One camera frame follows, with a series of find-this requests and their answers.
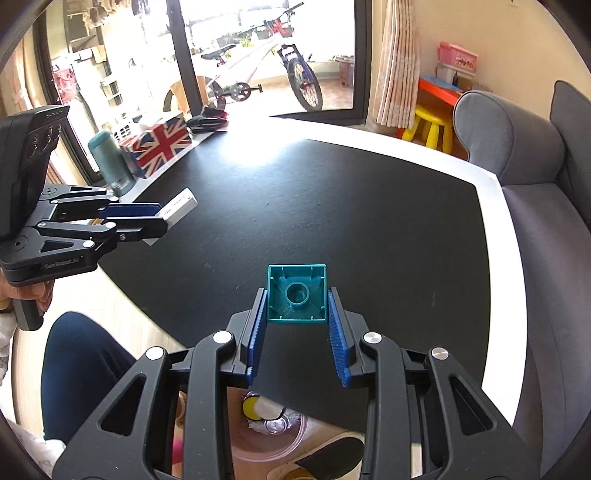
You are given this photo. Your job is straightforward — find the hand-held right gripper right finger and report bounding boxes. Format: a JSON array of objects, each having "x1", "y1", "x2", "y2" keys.
[{"x1": 327, "y1": 286, "x2": 541, "y2": 480}]

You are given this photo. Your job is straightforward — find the pink storage box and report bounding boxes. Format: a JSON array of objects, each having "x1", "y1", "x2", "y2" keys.
[{"x1": 438, "y1": 41, "x2": 479, "y2": 72}]

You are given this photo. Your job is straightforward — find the teal toy brick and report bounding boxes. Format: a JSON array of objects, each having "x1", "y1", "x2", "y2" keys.
[{"x1": 267, "y1": 264, "x2": 328, "y2": 323}]

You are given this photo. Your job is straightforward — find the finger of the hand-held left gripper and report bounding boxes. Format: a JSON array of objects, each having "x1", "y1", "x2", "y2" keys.
[
  {"x1": 37, "y1": 217, "x2": 168, "y2": 244},
  {"x1": 39, "y1": 185, "x2": 163, "y2": 221}
]

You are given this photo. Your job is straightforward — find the yellow plastic stool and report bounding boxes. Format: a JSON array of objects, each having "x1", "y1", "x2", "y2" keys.
[{"x1": 402, "y1": 105, "x2": 455, "y2": 155}]

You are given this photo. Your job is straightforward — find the black slipper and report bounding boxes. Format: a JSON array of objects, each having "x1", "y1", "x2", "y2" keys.
[{"x1": 295, "y1": 434, "x2": 365, "y2": 480}]

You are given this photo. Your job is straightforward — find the white and pink bicycle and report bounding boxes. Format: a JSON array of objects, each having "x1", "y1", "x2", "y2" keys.
[{"x1": 164, "y1": 2, "x2": 324, "y2": 114}]

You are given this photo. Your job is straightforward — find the person's left hand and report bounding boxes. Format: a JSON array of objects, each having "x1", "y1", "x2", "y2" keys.
[{"x1": 0, "y1": 276, "x2": 54, "y2": 319}]

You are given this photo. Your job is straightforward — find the person's leg in blue trousers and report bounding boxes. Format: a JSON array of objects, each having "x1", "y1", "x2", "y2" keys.
[{"x1": 41, "y1": 311, "x2": 139, "y2": 444}]

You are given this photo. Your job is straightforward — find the black window frame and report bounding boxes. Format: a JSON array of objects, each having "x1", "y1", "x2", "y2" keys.
[{"x1": 32, "y1": 0, "x2": 372, "y2": 185}]

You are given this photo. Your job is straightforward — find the white rectangular stick device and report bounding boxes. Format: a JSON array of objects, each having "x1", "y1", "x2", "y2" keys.
[{"x1": 143, "y1": 188, "x2": 197, "y2": 245}]

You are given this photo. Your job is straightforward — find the orange children's table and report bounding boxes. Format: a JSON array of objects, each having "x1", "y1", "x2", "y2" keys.
[{"x1": 418, "y1": 78, "x2": 462, "y2": 109}]

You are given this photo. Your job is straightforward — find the clear round plastic container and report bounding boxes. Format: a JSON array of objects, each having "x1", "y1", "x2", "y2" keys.
[{"x1": 259, "y1": 412, "x2": 305, "y2": 437}]

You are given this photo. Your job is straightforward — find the brown woven basket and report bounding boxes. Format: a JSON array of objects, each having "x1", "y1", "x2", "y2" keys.
[{"x1": 335, "y1": 55, "x2": 355, "y2": 88}]

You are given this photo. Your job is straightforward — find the white shelf rack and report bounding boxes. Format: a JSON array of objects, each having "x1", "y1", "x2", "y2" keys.
[{"x1": 99, "y1": 58, "x2": 139, "y2": 139}]

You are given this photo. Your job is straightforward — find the hanging laundry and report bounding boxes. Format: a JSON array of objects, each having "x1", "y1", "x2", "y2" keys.
[{"x1": 67, "y1": 0, "x2": 155, "y2": 33}]

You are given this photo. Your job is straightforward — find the green insulated bottle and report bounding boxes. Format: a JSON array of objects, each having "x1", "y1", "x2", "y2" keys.
[{"x1": 88, "y1": 130, "x2": 137, "y2": 197}]

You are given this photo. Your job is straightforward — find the grey sofa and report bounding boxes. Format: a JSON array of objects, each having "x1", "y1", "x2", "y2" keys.
[{"x1": 452, "y1": 79, "x2": 591, "y2": 472}]

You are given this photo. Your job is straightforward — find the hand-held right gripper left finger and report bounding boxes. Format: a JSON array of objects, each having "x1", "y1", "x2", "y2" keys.
[{"x1": 51, "y1": 288, "x2": 269, "y2": 480}]

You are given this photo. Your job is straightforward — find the clear plastic bin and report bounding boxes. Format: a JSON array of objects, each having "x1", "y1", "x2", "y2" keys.
[{"x1": 175, "y1": 388, "x2": 370, "y2": 480}]

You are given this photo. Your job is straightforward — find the pink patterned curtain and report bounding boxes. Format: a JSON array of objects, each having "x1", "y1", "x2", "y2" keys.
[{"x1": 372, "y1": 0, "x2": 422, "y2": 129}]

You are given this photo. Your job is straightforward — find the yellow round object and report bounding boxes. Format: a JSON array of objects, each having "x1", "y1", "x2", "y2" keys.
[{"x1": 242, "y1": 392, "x2": 265, "y2": 421}]

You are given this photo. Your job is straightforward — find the red bag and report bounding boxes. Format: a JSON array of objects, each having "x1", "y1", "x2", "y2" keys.
[{"x1": 52, "y1": 65, "x2": 77, "y2": 103}]

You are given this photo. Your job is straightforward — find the flag print box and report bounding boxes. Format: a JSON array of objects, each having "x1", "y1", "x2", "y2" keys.
[{"x1": 119, "y1": 111, "x2": 194, "y2": 179}]

